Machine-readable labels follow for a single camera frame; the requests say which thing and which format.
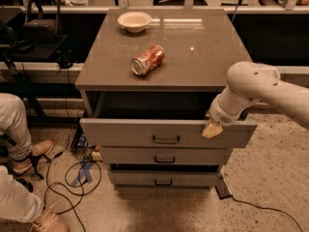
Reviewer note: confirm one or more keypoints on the tan shoe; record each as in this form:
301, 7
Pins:
30, 159
49, 221

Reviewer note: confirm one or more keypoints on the grey drawer cabinet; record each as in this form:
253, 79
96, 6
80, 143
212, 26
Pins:
199, 48

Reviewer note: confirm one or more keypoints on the person leg lower white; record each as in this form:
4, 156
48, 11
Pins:
16, 201

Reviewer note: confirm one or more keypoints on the tan shoe lower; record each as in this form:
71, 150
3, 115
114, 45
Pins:
49, 221

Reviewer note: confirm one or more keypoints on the tan shoe upper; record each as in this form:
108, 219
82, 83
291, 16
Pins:
30, 159

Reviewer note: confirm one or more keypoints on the crushed red soda can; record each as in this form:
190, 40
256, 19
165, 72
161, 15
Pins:
147, 60

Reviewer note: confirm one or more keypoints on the grey middle drawer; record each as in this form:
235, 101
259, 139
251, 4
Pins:
186, 156

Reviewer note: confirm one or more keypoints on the grey top drawer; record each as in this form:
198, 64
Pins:
159, 119

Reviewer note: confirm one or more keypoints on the grey bottom drawer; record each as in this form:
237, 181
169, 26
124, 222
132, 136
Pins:
163, 179

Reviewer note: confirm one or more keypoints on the black headphones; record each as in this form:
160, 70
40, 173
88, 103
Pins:
64, 59

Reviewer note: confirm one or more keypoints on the white bowl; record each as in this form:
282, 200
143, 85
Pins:
134, 22

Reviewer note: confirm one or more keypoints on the black floor power box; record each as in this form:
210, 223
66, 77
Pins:
222, 189

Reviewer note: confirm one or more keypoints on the crate of small items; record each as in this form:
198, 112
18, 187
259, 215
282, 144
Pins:
79, 145

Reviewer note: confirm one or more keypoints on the grey drawer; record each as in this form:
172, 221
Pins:
163, 179
159, 119
186, 156

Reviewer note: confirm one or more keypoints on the black chair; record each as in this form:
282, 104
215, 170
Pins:
40, 36

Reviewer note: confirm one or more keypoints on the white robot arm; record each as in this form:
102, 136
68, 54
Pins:
248, 83

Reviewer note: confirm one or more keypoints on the person leg white trousers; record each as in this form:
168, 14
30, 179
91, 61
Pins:
13, 121

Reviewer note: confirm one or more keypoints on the blue tape mark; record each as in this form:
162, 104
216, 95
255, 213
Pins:
84, 175

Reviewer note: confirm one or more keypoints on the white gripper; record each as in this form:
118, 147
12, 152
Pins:
219, 114

